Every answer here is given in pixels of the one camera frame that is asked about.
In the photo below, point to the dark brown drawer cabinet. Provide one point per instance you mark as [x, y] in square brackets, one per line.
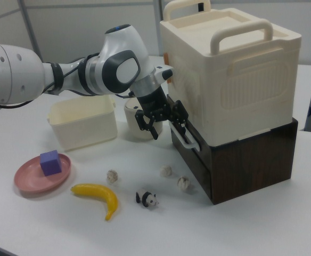
[251, 165]

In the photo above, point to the cream open plastic bin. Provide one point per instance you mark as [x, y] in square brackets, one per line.
[83, 128]

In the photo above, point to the black and white panda toy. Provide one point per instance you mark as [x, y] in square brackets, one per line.
[146, 198]

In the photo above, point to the pink plate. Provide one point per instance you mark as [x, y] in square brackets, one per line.
[30, 178]

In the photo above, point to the purple cube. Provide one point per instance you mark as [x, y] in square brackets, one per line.
[51, 164]

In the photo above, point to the yellow banana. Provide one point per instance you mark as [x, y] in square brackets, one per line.
[102, 193]

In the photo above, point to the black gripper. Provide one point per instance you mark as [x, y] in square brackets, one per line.
[154, 104]

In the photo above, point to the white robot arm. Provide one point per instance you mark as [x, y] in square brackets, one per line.
[14, 77]

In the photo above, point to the small cream lidded trash can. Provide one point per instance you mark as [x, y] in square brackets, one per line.
[131, 125]

